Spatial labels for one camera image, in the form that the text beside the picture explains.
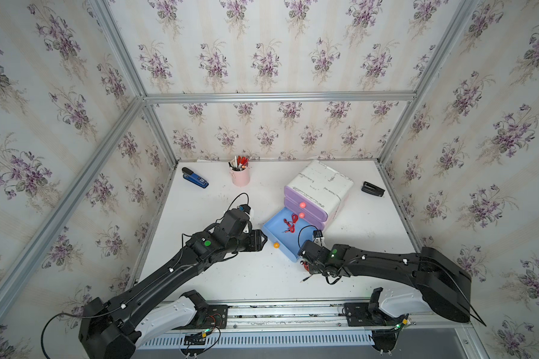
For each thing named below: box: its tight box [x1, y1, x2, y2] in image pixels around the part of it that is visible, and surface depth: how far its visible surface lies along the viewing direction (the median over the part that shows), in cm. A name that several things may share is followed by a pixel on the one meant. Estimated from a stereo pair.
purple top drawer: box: [283, 185, 329, 221], surface depth 81 cm
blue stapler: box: [181, 166, 210, 189], surface depth 112 cm
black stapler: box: [360, 180, 386, 197], surface depth 109 cm
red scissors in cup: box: [236, 155, 250, 168], surface depth 108 cm
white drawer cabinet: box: [285, 160, 355, 229], surface depth 84 cm
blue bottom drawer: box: [262, 207, 320, 263], surface depth 95 cm
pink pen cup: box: [229, 166, 251, 187], surface depth 107 cm
